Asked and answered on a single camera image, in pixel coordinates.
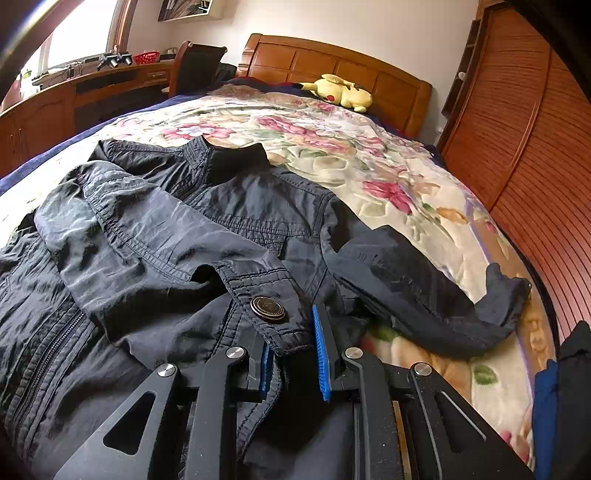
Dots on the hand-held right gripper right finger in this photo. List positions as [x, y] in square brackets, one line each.
[322, 355]

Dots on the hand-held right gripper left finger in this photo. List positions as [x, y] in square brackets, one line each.
[266, 374]

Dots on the dark navy jacket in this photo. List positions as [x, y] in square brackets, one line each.
[161, 230]

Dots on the floral blanket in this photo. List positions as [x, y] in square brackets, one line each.
[369, 152]

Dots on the blue cloth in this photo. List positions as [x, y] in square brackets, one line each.
[545, 415]

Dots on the black cloth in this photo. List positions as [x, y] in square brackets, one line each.
[575, 392]

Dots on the yellow plush toy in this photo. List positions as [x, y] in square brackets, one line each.
[341, 92]

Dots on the wooden slatted wardrobe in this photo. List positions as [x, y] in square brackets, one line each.
[521, 138]

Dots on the wooden bed headboard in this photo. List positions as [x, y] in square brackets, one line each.
[323, 60]

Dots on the wooden chair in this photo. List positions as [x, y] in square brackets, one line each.
[198, 69]

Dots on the red basket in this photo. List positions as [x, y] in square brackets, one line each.
[147, 58]

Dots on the wooden desk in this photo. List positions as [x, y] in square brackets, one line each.
[46, 110]

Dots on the window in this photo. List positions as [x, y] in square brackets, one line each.
[78, 37]

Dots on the white wall shelf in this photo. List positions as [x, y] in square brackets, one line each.
[189, 9]

